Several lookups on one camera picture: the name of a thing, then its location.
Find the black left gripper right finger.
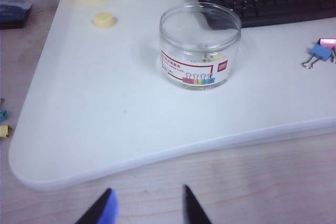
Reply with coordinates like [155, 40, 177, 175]
[182, 184, 213, 224]

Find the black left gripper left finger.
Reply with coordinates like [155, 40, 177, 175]
[75, 187, 120, 224]

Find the small yellow round object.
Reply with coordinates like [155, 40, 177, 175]
[92, 12, 118, 29]

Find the white desk riser platform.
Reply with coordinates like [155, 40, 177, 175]
[8, 0, 336, 192]

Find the light blue binder clip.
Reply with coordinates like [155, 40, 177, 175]
[0, 98, 8, 122]

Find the clear plastic jar with label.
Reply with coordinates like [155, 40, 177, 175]
[159, 2, 242, 91]

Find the pink binder clip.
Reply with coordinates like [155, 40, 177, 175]
[317, 38, 336, 64]

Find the dark blue flat pack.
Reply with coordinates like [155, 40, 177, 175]
[0, 0, 34, 29]

